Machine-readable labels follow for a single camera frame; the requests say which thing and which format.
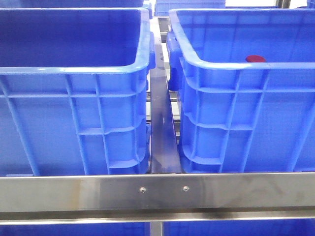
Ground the right blue plastic crate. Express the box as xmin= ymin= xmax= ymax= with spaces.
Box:
xmin=168 ymin=8 xmax=315 ymax=173

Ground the lower left blue crate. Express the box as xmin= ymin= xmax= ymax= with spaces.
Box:
xmin=0 ymin=223 xmax=150 ymax=236

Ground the steel centre divider bar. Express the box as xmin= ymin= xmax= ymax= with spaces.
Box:
xmin=150 ymin=18 xmax=182 ymax=174

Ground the lower right blue crate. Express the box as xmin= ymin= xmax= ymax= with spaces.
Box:
xmin=163 ymin=219 xmax=315 ymax=236

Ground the red mushroom push button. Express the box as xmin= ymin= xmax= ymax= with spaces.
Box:
xmin=246 ymin=55 xmax=266 ymax=63

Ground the blue plastic crate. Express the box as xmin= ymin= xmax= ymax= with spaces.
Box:
xmin=168 ymin=8 xmax=315 ymax=173
xmin=0 ymin=8 xmax=155 ymax=177

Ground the back left blue crate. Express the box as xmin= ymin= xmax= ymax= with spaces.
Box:
xmin=17 ymin=0 xmax=153 ymax=18

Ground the steel front rack rail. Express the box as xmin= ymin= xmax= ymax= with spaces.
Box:
xmin=0 ymin=172 xmax=315 ymax=225

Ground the back right blue crate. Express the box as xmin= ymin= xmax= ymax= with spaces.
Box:
xmin=154 ymin=0 xmax=226 ymax=16

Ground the left blue plastic crate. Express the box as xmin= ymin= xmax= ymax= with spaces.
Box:
xmin=0 ymin=8 xmax=155 ymax=177

